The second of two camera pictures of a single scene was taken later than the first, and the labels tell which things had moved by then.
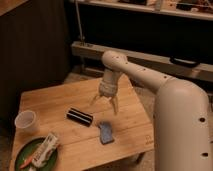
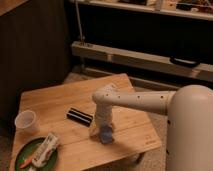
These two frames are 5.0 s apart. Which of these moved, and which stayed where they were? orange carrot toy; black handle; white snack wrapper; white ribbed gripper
Moved: white ribbed gripper
Stayed: black handle; orange carrot toy; white snack wrapper
